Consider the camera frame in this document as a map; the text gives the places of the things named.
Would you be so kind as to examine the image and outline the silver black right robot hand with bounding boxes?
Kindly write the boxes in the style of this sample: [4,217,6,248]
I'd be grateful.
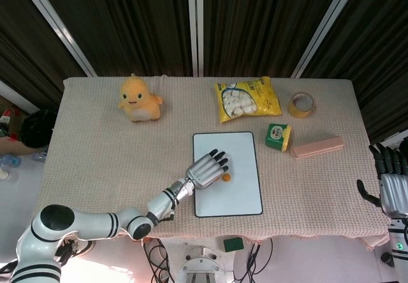
[356,142,408,217]

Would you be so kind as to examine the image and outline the green yellow carton box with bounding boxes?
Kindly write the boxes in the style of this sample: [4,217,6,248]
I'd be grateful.
[264,123,292,152]

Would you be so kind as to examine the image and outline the yellow marshmallow bag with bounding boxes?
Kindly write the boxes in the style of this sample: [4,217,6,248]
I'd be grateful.
[214,76,283,124]

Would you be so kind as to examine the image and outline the black floor cable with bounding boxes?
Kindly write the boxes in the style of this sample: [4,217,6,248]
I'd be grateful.
[142,237,175,283]
[234,236,275,283]

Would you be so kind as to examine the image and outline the green rectangular block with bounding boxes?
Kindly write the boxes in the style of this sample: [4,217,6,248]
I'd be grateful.
[223,237,244,252]

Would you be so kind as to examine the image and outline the black bag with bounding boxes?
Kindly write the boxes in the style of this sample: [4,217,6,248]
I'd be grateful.
[20,110,58,150]

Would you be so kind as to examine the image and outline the beige waffle tablecloth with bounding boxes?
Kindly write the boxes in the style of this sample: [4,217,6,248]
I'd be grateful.
[34,75,391,252]

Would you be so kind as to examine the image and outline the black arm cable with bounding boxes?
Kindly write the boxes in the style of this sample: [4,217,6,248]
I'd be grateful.
[158,180,189,223]

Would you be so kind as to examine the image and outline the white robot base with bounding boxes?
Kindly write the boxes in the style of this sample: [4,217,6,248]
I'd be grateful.
[175,246,235,283]

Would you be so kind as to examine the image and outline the yellow plush dinosaur toy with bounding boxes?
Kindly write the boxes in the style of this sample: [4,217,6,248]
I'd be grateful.
[117,73,164,124]

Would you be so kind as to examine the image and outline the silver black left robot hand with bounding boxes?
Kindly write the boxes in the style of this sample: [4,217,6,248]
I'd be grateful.
[186,149,230,191]

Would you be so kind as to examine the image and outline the white frame post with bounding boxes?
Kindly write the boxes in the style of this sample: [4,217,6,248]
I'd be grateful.
[291,0,367,78]
[187,0,205,76]
[24,0,96,76]

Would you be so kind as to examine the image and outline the yellow tape roll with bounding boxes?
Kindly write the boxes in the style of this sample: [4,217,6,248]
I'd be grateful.
[288,92,316,119]

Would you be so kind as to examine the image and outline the white magnetic board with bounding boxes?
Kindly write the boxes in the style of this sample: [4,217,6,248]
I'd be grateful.
[192,131,264,218]

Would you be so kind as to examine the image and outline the pink oblong case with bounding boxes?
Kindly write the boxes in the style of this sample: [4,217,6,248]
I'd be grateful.
[289,135,344,161]

